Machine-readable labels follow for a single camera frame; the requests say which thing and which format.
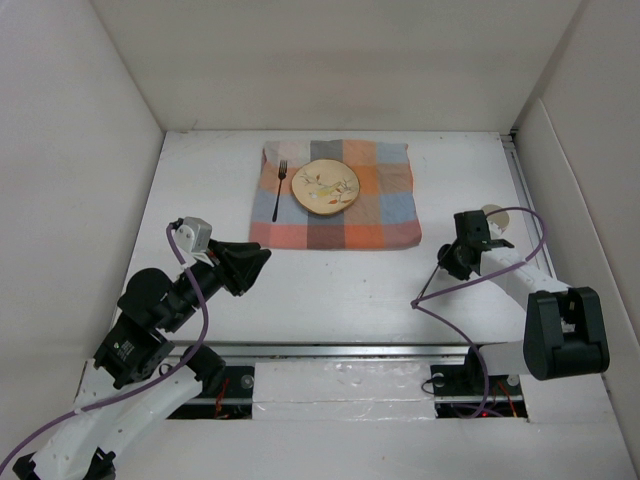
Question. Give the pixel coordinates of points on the pink ceramic cup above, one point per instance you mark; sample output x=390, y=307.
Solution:
x=498, y=219

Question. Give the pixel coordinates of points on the aluminium rail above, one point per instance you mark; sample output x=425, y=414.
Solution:
x=533, y=227
x=325, y=350

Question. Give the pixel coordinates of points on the checkered orange blue cloth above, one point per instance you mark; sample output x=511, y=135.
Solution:
x=383, y=216

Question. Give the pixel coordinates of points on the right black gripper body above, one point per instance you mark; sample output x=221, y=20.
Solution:
x=451, y=261

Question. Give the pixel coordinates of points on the black metal fork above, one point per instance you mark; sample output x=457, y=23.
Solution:
x=281, y=176

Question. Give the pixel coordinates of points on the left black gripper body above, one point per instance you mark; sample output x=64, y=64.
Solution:
x=188, y=307

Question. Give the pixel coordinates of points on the black metal spoon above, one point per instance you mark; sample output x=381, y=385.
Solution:
x=425, y=288

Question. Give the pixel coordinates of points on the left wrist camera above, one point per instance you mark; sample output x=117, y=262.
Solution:
x=191, y=234

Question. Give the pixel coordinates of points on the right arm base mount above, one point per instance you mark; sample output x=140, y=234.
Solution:
x=458, y=394

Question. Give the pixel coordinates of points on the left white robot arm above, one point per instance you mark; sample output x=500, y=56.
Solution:
x=124, y=395

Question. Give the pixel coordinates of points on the aluminium front rail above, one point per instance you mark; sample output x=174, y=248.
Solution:
x=325, y=350

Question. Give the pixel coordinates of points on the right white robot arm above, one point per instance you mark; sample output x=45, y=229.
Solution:
x=564, y=331

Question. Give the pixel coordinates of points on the beige floral ceramic plate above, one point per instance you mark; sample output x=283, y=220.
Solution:
x=325, y=187

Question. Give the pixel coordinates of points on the aluminium right side rail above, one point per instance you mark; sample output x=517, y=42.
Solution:
x=533, y=227

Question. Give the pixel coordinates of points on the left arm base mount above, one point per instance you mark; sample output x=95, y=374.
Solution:
x=233, y=400

